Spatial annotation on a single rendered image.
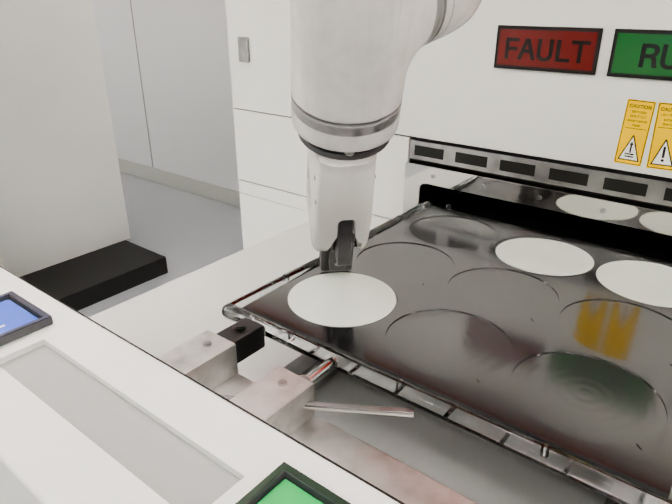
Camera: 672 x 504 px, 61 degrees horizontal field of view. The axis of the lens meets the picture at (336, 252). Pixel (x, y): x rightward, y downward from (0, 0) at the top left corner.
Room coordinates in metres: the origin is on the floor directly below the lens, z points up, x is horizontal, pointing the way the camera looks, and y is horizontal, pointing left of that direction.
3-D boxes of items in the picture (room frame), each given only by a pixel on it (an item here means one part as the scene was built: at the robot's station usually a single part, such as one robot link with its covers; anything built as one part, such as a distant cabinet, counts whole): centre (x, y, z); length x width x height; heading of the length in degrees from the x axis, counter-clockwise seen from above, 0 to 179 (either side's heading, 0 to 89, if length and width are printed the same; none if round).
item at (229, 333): (0.40, 0.08, 0.90); 0.04 x 0.02 x 0.03; 142
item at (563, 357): (0.47, -0.16, 0.90); 0.34 x 0.34 x 0.01; 52
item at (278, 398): (0.30, 0.05, 0.89); 0.08 x 0.03 x 0.03; 142
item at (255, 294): (0.58, -0.01, 0.90); 0.37 x 0.01 x 0.01; 142
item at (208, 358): (0.35, 0.12, 0.89); 0.08 x 0.03 x 0.03; 142
